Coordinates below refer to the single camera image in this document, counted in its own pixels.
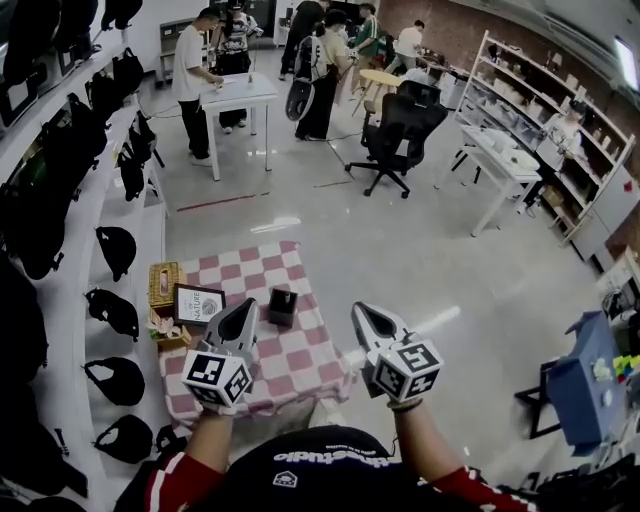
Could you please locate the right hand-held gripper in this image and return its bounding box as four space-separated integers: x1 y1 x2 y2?
350 300 446 404

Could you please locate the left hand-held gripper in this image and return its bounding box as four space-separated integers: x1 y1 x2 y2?
180 298 261 408

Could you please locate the black square pen holder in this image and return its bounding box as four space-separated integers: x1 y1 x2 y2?
267 287 300 329

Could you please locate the person's right forearm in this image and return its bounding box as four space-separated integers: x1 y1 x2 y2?
391 398 465 484

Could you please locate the person's left forearm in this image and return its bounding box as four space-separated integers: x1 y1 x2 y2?
183 402 237 474

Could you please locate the black framed picture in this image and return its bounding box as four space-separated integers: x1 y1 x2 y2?
172 282 228 328

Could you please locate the small wooden tray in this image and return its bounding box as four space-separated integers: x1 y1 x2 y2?
148 305 194 352

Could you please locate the pink white checkered tablecloth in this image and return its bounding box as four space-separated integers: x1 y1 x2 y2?
158 240 358 427

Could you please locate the pink artificial flower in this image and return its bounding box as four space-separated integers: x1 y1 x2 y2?
146 317 184 341

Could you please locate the woven tissue box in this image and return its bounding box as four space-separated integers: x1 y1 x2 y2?
147 260 188 307

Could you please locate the white display shelf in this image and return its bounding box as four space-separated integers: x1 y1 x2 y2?
0 29 171 506

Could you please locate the person's black and red shirt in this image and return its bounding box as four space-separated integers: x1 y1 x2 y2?
143 424 542 512

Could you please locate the black metal stand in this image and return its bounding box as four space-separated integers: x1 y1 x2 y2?
513 358 565 441

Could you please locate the black office chair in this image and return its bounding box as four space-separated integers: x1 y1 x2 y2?
344 91 450 200
396 79 443 108

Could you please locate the long white table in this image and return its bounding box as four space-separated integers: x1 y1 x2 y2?
433 124 544 238

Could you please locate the blue table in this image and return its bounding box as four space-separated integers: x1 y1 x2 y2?
546 309 632 457

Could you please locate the small white table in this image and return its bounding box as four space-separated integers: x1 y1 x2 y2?
198 72 280 182

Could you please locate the group of black bags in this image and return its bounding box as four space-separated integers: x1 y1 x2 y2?
0 0 189 512

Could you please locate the round yellow table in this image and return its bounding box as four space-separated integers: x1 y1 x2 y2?
350 68 404 118

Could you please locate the black and white backpack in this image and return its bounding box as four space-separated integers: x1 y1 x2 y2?
284 33 330 123

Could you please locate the white cabinet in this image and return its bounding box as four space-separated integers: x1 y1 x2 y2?
568 163 640 262

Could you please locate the white storage rack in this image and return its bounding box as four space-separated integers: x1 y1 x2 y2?
453 28 637 247

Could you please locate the grey cabinet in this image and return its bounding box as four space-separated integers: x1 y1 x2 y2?
157 17 212 85

